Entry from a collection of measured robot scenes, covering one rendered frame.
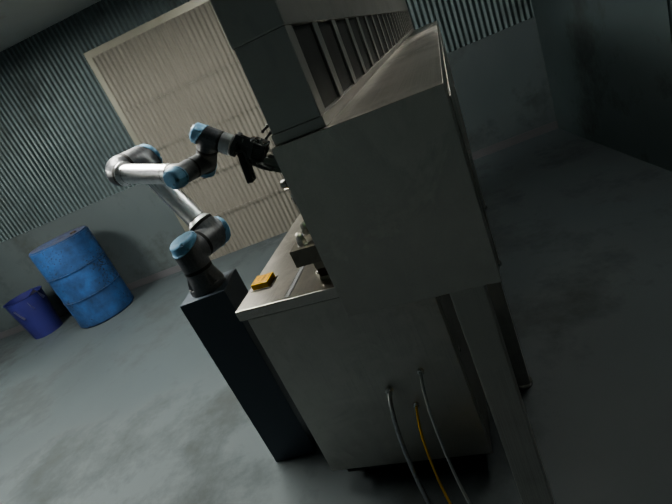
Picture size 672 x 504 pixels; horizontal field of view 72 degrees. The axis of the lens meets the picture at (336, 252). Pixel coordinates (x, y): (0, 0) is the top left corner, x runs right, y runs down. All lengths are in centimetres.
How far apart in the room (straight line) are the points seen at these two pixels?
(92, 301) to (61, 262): 50
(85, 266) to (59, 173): 115
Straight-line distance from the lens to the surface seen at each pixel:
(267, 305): 155
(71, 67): 562
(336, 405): 177
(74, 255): 538
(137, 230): 577
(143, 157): 204
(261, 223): 526
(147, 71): 524
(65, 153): 585
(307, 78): 66
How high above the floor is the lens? 152
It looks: 22 degrees down
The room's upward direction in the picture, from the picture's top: 24 degrees counter-clockwise
